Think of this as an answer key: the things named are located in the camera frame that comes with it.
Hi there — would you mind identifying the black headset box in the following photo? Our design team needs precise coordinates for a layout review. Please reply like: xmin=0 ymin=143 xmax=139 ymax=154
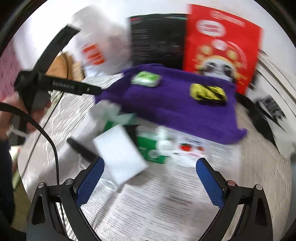
xmin=129 ymin=14 xmax=187 ymax=70

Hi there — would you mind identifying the red panda paper bag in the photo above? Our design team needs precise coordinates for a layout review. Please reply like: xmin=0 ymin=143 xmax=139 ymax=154
xmin=183 ymin=4 xmax=262 ymax=94

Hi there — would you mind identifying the white Miniso plastic bag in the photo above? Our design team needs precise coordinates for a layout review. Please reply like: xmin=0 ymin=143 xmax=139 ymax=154
xmin=73 ymin=6 xmax=132 ymax=76

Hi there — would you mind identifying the purple towel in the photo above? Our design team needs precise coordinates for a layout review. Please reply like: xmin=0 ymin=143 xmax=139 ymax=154
xmin=95 ymin=64 xmax=247 ymax=145

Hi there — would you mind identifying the white Nike waist bag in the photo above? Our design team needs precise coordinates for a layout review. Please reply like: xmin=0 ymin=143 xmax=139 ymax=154
xmin=237 ymin=51 xmax=295 ymax=158

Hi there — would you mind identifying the green tissue pack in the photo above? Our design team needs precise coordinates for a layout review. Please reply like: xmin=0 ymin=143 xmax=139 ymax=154
xmin=130 ymin=71 xmax=162 ymax=88

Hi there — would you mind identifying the white foam sponge block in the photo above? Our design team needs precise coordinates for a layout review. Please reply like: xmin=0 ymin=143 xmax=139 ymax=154
xmin=93 ymin=125 xmax=149 ymax=187

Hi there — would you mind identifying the wooden headboard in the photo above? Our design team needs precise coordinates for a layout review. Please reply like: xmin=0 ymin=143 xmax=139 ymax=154
xmin=46 ymin=52 xmax=85 ymax=82

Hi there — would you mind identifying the white and mint glove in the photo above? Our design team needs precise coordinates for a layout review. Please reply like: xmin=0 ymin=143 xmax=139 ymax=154
xmin=89 ymin=100 xmax=137 ymax=125

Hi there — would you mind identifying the yellow pouch with black straps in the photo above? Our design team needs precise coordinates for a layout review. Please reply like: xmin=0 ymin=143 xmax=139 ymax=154
xmin=189 ymin=83 xmax=228 ymax=104

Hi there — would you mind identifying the white tomato print packet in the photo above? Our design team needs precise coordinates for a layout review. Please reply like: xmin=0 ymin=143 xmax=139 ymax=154
xmin=171 ymin=136 xmax=208 ymax=167

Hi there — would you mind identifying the striped bed quilt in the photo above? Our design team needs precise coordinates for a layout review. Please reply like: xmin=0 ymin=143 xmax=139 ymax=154
xmin=14 ymin=69 xmax=293 ymax=241

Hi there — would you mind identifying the newspaper sheet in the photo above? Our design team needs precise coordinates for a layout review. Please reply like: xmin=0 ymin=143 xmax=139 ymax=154
xmin=18 ymin=71 xmax=243 ymax=241

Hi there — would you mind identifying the green snack packet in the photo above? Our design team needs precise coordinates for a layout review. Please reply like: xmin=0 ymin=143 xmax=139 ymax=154
xmin=104 ymin=120 xmax=172 ymax=165

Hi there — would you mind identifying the person's left hand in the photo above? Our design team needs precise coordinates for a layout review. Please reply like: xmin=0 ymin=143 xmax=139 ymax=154
xmin=1 ymin=93 xmax=51 ymax=141

